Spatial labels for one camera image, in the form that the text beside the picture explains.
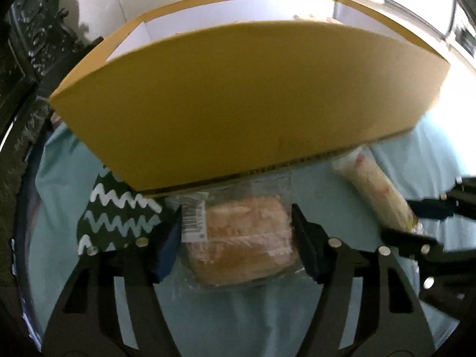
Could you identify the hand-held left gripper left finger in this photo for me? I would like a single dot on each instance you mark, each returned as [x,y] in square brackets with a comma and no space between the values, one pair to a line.
[169,241]

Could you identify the yellow cardboard box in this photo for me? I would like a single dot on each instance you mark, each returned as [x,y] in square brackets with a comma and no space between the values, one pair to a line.
[241,100]

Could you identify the teal printed tablecloth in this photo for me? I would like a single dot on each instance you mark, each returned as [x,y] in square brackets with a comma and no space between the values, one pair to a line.
[230,319]

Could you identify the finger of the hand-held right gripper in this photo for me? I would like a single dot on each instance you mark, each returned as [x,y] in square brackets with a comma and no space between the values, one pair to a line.
[431,208]
[409,240]

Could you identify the orange bread packet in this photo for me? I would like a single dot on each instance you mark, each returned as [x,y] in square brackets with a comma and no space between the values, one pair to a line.
[245,241]

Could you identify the carved dark wooden furniture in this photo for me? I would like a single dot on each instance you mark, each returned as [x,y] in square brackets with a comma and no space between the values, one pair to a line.
[33,26]

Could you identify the white long snack packet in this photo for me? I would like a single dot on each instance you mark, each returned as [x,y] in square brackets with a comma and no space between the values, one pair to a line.
[375,186]

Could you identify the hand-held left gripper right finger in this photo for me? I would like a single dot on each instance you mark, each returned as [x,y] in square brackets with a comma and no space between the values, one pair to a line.
[305,241]

